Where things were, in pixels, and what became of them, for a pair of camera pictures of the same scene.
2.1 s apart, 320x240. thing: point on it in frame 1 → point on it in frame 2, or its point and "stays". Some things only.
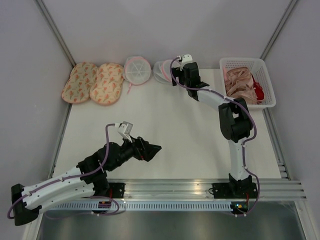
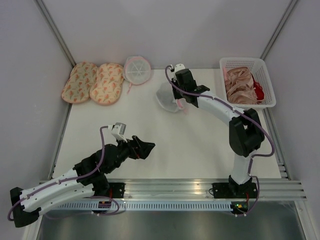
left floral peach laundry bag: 83,75 stays
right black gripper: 178,73 → 176,95
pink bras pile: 239,83 stays
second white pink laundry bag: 137,70 stays
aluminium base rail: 272,189 stays
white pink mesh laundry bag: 162,72 → 165,97
